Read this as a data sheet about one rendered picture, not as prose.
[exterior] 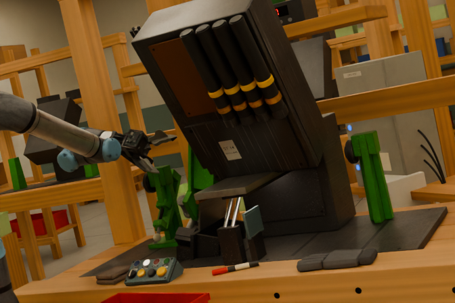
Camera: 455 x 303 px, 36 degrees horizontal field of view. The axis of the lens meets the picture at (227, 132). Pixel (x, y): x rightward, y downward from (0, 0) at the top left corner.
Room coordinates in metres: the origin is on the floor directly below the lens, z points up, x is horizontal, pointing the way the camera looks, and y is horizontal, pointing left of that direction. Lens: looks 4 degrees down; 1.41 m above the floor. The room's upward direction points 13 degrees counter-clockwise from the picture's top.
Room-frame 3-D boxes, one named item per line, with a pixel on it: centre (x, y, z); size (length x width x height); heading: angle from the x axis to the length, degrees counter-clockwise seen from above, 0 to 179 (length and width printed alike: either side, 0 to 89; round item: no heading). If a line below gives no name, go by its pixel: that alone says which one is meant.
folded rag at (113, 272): (2.11, 0.42, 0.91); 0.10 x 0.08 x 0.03; 142
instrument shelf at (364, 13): (2.41, -0.14, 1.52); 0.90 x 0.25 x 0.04; 62
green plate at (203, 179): (2.16, 0.08, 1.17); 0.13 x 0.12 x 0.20; 62
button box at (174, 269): (2.00, 0.30, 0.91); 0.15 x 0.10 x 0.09; 62
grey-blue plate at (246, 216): (1.99, -0.02, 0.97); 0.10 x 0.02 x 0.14; 152
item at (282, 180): (2.25, -0.17, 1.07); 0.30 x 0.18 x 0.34; 62
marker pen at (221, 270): (1.91, 0.06, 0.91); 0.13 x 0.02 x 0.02; 88
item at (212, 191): (2.05, -0.04, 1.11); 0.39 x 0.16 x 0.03; 152
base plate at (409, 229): (2.18, -0.01, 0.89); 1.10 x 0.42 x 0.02; 62
